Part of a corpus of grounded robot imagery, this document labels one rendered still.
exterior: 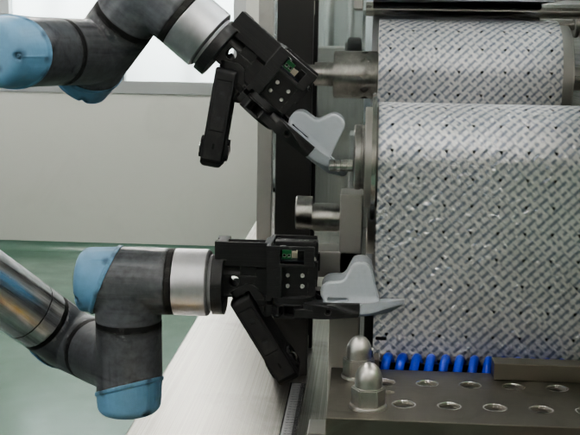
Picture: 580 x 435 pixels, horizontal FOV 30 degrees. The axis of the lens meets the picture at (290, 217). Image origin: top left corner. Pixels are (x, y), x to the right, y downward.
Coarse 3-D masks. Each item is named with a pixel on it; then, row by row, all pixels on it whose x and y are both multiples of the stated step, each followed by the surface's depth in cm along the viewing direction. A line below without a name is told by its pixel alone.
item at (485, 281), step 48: (384, 240) 119; (432, 240) 119; (480, 240) 118; (528, 240) 118; (576, 240) 118; (384, 288) 120; (432, 288) 120; (480, 288) 119; (528, 288) 119; (576, 288) 118; (384, 336) 121; (432, 336) 120; (480, 336) 120; (528, 336) 120; (576, 336) 119
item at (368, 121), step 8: (368, 112) 121; (368, 120) 120; (368, 128) 119; (368, 136) 119; (368, 144) 118; (368, 152) 118; (376, 152) 118; (368, 160) 118; (376, 160) 118; (368, 168) 118; (376, 168) 118; (368, 176) 119; (376, 176) 119; (368, 184) 119; (376, 184) 119; (368, 192) 120; (376, 192) 120; (368, 200) 121; (376, 200) 121
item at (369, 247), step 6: (372, 222) 131; (372, 228) 132; (366, 234) 141; (372, 234) 132; (366, 240) 133; (372, 240) 133; (366, 246) 134; (372, 246) 134; (366, 252) 136; (372, 252) 135
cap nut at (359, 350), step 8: (360, 336) 114; (352, 344) 113; (360, 344) 113; (368, 344) 114; (352, 352) 113; (360, 352) 113; (368, 352) 113; (344, 360) 114; (352, 360) 113; (360, 360) 113; (368, 360) 114; (344, 368) 114; (352, 368) 113; (344, 376) 114; (352, 376) 113
